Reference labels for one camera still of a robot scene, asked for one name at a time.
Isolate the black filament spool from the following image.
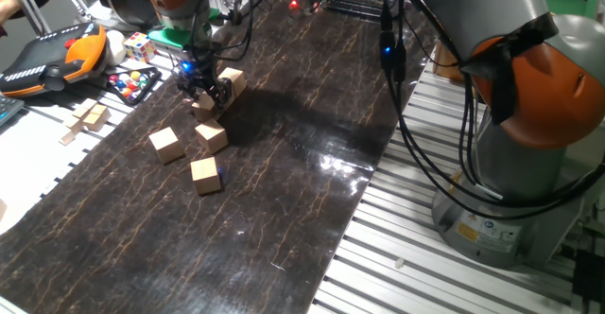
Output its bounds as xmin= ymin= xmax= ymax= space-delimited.
xmin=94 ymin=0 xmax=164 ymax=27

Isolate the orange black teach pendant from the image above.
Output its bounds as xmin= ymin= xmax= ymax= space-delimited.
xmin=0 ymin=20 xmax=109 ymax=98

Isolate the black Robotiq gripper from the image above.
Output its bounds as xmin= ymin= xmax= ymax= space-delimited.
xmin=172 ymin=48 xmax=234 ymax=113

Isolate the grey metal bar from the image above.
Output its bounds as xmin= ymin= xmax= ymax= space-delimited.
xmin=3 ymin=0 xmax=52 ymax=36

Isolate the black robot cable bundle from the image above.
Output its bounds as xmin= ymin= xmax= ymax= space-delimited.
xmin=380 ymin=0 xmax=605 ymax=220

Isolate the black computer keyboard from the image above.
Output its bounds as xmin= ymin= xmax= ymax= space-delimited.
xmin=0 ymin=95 xmax=25 ymax=127

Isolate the Rubik's cube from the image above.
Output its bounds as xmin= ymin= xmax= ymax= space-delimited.
xmin=123 ymin=31 xmax=159 ymax=63

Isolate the black cable adapter with led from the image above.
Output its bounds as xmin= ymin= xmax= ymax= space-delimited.
xmin=379 ymin=18 xmax=407 ymax=83

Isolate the white egg shaped object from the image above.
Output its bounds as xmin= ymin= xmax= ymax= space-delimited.
xmin=104 ymin=29 xmax=128 ymax=67

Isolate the black post base plate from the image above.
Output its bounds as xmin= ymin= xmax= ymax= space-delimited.
xmin=309 ymin=0 xmax=393 ymax=21

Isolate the person hand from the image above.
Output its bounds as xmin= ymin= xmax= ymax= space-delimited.
xmin=0 ymin=0 xmax=29 ymax=26

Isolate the green mini pool table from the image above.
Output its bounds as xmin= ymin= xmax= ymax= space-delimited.
xmin=550 ymin=0 xmax=599 ymax=20

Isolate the green gripper mount adapter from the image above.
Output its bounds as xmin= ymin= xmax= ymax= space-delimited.
xmin=147 ymin=23 xmax=214 ymax=50

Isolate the black triangle ball tray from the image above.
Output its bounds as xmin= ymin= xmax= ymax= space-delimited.
xmin=106 ymin=65 xmax=163 ymax=106

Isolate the large white paper sheet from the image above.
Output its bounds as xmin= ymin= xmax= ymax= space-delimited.
xmin=0 ymin=108 xmax=103 ymax=236

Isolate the dark marble pattern mat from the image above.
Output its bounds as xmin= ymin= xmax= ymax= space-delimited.
xmin=0 ymin=0 xmax=439 ymax=314

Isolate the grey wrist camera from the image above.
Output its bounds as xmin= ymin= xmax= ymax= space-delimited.
xmin=155 ymin=39 xmax=188 ymax=58

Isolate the small cardboard box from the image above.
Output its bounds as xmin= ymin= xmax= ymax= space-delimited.
xmin=432 ymin=39 xmax=469 ymax=83

